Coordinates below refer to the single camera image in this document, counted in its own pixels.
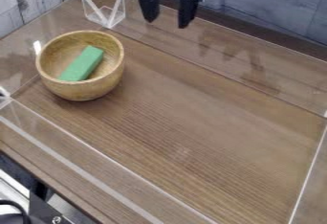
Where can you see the green rectangular block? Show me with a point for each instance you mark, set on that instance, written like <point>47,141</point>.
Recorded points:
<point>83,65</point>

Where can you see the wooden bowl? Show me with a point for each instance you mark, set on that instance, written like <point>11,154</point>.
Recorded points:
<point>58,54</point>

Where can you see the black metal bracket with screw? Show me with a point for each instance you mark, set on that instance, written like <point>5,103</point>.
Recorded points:
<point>42,212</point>

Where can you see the clear acrylic corner bracket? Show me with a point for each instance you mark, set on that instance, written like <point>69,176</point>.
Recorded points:
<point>105,16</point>

